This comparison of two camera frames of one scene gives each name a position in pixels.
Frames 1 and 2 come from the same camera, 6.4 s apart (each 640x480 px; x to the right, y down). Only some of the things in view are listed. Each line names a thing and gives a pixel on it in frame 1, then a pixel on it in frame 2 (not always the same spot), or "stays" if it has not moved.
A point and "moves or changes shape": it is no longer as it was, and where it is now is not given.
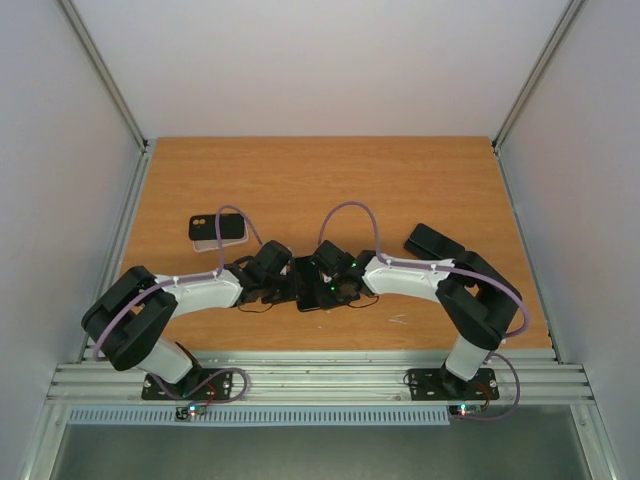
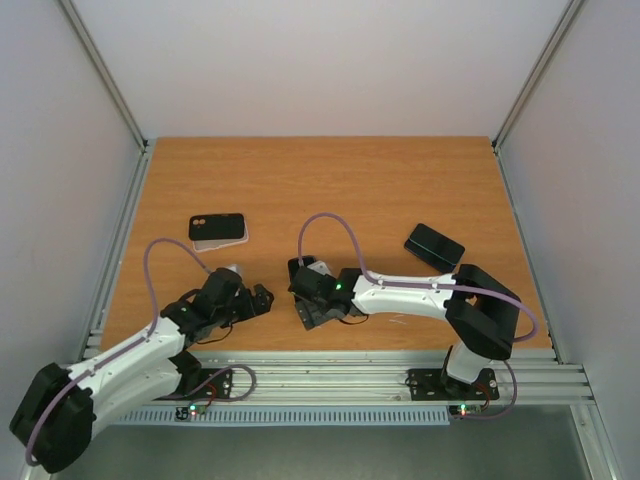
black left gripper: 291,295 to 263,306
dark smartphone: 308,280 moves or changes shape
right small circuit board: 465,410 stays
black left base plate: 203,384 stays
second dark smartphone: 429,242 stays
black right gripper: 325,289 to 304,307
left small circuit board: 185,413 stays
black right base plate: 441,384 stays
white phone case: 211,245 stays
